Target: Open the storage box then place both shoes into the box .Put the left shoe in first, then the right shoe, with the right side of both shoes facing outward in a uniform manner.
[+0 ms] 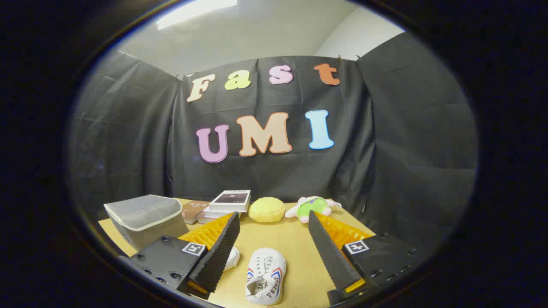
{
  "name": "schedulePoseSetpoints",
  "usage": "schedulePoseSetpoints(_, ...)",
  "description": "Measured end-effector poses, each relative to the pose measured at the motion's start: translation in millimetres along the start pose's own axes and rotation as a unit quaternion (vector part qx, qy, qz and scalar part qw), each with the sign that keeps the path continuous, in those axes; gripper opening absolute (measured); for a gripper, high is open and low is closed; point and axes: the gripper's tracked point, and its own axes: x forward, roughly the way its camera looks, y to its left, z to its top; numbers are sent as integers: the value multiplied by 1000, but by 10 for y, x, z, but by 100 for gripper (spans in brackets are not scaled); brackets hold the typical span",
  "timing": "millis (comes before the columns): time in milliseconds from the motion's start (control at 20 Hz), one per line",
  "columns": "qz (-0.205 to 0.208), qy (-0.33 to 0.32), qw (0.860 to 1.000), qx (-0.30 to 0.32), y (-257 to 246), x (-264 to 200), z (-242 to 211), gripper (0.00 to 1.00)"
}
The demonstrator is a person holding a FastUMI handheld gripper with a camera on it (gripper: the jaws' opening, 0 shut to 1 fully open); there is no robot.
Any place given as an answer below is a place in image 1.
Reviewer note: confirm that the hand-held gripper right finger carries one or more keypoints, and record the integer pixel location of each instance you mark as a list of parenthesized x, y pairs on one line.
[(327, 252)]

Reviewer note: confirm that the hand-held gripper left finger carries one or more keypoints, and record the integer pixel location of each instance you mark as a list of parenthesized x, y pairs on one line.
[(218, 252)]

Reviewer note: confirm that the white striped shoe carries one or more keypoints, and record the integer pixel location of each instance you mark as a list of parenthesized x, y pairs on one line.
[(232, 258), (265, 273)]

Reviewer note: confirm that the grey fabric storage box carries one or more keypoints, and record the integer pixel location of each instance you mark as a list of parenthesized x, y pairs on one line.
[(145, 216)]

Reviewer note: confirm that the brown book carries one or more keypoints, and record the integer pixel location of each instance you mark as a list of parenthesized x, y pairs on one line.
[(193, 210)]

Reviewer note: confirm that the pink and green plush toy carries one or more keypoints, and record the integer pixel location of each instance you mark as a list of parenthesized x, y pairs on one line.
[(312, 205)]

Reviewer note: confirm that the white book with portrait cover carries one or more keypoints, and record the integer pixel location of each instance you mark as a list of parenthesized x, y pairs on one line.
[(231, 199)]

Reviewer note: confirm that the yellow round plush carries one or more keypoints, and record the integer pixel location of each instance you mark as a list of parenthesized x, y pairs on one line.
[(266, 209)]

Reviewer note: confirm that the black backdrop cloth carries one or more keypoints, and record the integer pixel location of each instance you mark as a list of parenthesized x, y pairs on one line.
[(274, 171)]

